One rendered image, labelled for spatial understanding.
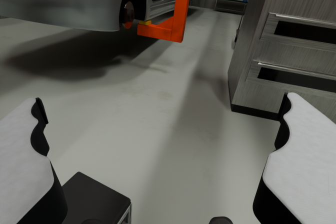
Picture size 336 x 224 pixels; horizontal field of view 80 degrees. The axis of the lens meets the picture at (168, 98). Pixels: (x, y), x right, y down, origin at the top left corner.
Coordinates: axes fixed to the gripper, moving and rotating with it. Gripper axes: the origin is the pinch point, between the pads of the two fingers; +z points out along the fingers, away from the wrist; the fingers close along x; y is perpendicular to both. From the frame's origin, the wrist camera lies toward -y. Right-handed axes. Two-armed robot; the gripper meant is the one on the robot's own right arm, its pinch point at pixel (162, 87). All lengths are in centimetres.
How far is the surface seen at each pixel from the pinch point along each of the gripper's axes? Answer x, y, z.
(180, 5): 18, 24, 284
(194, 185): 19, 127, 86
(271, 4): 95, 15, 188
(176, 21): 14, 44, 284
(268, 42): 99, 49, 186
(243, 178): 59, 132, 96
